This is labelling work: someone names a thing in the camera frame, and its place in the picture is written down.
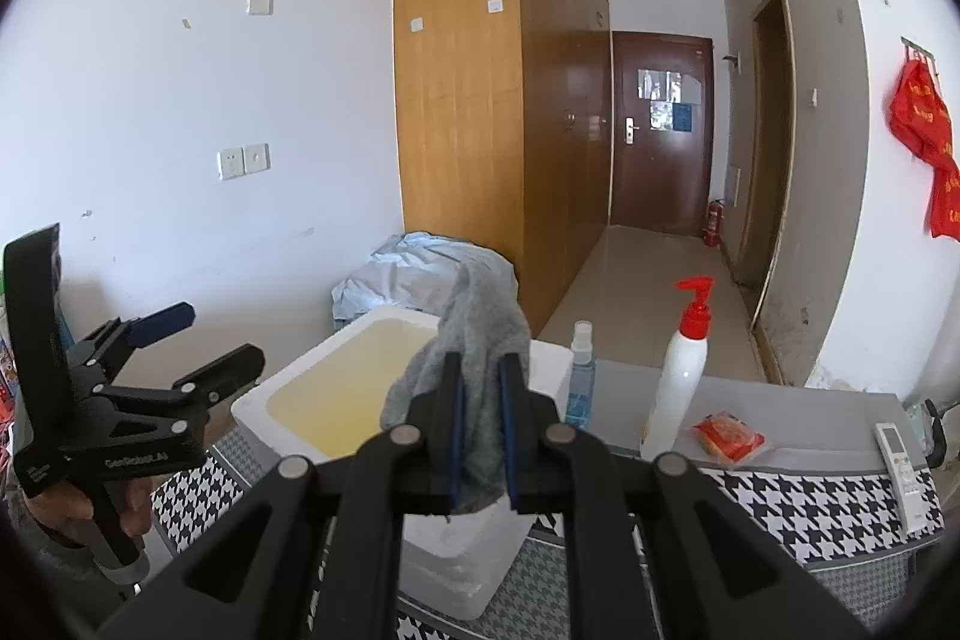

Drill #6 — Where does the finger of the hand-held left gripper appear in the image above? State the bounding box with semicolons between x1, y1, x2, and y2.
97;344;267;417
71;302;197;371

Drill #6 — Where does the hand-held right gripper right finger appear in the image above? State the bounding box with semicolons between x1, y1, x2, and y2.
499;351;875;640

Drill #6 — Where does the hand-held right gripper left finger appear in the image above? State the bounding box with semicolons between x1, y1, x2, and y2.
97;351;466;640

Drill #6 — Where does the grey cloth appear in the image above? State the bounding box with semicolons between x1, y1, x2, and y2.
380;265;532;515

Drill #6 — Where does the white foam box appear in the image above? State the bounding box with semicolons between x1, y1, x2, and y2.
231;308;575;620

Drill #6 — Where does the person's left forearm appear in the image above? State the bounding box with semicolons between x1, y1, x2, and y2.
11;520;132;618

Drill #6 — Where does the person's left hand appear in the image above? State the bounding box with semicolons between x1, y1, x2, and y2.
22;476;155;547

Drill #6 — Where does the blue spray bottle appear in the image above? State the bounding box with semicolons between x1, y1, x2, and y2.
564;320;597;429

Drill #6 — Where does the light blue cloth pile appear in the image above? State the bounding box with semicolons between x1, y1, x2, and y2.
332;231;518;341

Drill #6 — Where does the white pump bottle red cap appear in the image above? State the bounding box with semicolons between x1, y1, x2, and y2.
640;275;716;461

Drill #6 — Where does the orange snack packet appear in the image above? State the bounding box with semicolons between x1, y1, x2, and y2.
690;412;767;465

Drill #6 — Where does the houndstooth tablecloth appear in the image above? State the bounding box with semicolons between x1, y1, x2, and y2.
150;437;944;640

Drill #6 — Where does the dark brown entrance door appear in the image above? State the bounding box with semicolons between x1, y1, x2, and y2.
609;30;713;236

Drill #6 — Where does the wooden wardrobe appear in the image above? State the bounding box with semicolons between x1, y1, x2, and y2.
394;0;610;341

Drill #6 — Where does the wooden side door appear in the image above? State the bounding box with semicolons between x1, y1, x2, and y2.
731;0;797;333

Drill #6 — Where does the white remote control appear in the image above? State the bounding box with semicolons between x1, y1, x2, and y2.
874;421;931;534

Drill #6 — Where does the red hanging cloth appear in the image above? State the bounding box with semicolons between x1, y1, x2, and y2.
887;56;960;240

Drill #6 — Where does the white double wall socket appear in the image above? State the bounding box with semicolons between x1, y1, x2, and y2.
216;143;271;182

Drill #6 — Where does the black curved frame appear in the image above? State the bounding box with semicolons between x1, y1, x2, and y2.
924;398;955;472

